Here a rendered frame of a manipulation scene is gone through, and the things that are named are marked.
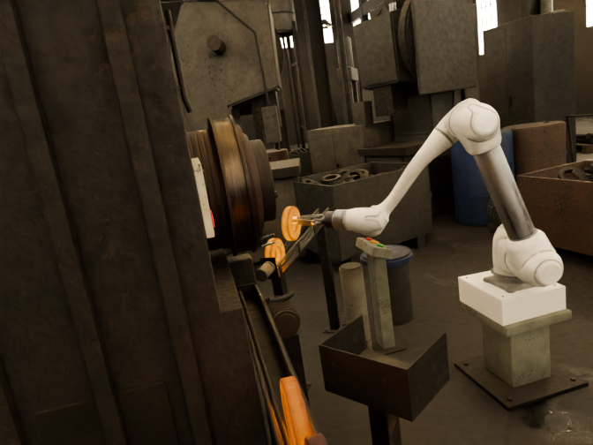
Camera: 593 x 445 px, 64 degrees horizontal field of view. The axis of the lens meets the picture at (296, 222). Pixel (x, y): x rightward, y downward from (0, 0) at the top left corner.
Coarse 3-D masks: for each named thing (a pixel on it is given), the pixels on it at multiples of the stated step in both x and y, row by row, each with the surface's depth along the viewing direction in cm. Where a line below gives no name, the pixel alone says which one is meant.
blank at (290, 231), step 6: (288, 210) 206; (294, 210) 210; (282, 216) 205; (288, 216) 204; (282, 222) 204; (288, 222) 204; (282, 228) 205; (288, 228) 204; (294, 228) 213; (300, 228) 217; (288, 234) 205; (294, 234) 210; (294, 240) 211
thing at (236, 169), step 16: (224, 128) 144; (224, 144) 140; (240, 144) 139; (224, 160) 138; (240, 160) 138; (240, 176) 138; (240, 192) 138; (240, 208) 139; (240, 224) 142; (256, 224) 142; (240, 240) 146; (256, 240) 147
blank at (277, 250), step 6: (270, 240) 215; (276, 240) 217; (270, 246) 212; (276, 246) 217; (282, 246) 223; (270, 252) 211; (276, 252) 222; (282, 252) 222; (276, 258) 221; (276, 264) 216
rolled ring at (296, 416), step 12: (288, 384) 97; (288, 396) 94; (300, 396) 94; (288, 408) 94; (300, 408) 92; (288, 420) 105; (300, 420) 91; (288, 432) 106; (300, 432) 91; (300, 444) 90
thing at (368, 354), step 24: (336, 336) 130; (360, 336) 139; (336, 360) 122; (360, 360) 116; (384, 360) 134; (432, 360) 116; (336, 384) 124; (360, 384) 118; (384, 384) 113; (408, 384) 108; (432, 384) 117; (384, 408) 115; (408, 408) 110; (384, 432) 127
